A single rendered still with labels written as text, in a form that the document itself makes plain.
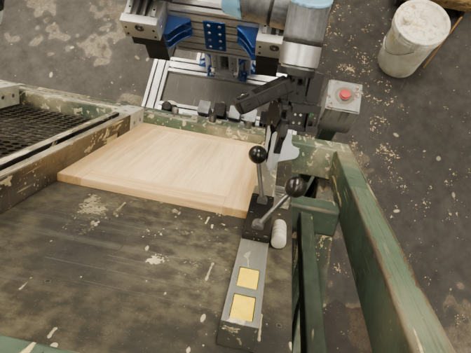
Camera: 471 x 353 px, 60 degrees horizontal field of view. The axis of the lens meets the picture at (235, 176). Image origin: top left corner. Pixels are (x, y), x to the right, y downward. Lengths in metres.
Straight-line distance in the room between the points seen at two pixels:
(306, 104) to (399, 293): 0.37
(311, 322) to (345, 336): 1.54
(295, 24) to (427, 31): 1.80
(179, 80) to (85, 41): 0.80
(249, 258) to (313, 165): 0.81
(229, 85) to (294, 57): 1.55
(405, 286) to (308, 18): 0.48
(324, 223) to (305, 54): 0.53
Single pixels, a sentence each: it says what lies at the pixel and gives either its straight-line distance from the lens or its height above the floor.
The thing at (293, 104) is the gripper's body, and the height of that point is 1.52.
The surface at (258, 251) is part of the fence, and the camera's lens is 0.70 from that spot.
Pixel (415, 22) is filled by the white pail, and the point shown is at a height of 0.35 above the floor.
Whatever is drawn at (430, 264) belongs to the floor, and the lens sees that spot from 2.44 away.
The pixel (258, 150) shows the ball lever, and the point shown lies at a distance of 0.82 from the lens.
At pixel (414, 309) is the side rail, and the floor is 1.59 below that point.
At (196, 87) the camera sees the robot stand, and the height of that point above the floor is 0.21.
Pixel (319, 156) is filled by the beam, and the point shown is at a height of 0.89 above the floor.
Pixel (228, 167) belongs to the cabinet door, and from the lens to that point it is 1.15.
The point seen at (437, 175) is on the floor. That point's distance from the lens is 2.58.
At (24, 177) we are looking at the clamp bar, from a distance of 0.89.
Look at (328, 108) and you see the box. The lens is 1.47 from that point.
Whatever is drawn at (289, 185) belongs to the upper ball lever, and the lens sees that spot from 0.71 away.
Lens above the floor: 2.20
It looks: 72 degrees down
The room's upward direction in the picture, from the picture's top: 1 degrees counter-clockwise
